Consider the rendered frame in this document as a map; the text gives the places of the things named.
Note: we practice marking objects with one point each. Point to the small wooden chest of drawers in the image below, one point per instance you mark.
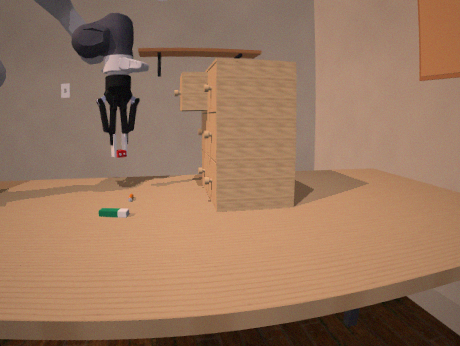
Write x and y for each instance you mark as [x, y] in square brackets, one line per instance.
[255, 134]

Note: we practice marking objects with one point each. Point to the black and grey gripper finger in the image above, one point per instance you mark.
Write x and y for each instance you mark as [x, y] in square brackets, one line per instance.
[127, 126]
[109, 127]

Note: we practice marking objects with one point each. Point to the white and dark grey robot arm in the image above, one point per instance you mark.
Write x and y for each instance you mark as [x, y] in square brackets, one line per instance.
[110, 38]

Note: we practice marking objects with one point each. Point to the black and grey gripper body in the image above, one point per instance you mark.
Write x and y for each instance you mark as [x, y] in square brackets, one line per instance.
[117, 85]

